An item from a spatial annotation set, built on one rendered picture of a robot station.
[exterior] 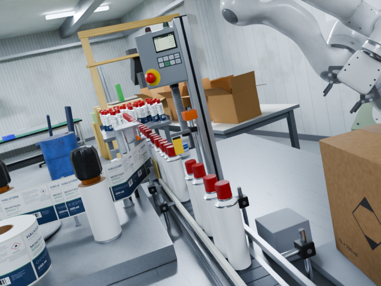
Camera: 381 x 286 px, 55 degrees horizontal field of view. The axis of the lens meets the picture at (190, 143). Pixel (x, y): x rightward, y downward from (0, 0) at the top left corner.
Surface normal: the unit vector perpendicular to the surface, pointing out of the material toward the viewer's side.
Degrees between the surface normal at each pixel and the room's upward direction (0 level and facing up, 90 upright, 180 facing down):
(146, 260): 90
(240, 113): 91
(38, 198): 90
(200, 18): 90
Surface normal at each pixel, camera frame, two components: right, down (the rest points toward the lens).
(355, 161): -0.96, 0.26
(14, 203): 0.17, 0.18
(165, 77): -0.31, 0.28
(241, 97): 0.54, 0.06
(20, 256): 0.76, -0.04
